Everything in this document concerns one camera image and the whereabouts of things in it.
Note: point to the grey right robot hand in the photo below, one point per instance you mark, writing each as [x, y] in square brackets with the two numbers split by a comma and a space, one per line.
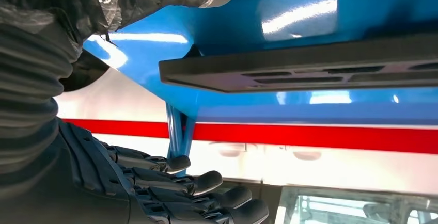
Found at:
[85, 195]

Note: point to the blue metal shelf rack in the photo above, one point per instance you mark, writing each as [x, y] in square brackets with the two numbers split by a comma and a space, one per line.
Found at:
[222, 27]

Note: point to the white car with red stripe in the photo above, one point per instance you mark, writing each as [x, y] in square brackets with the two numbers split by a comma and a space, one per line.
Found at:
[273, 167]

